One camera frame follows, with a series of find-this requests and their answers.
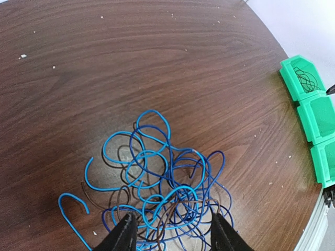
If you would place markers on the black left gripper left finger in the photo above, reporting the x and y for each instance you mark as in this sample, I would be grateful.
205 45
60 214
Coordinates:
123 237

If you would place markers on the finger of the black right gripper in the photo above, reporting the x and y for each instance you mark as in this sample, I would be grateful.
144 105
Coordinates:
330 90

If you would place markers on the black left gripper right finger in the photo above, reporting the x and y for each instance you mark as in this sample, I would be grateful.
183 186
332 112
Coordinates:
224 237

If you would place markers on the green three-compartment bin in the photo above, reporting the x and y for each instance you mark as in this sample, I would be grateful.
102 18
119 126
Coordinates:
316 112

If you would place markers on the front aluminium rail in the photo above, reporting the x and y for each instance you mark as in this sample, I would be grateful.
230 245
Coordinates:
313 234

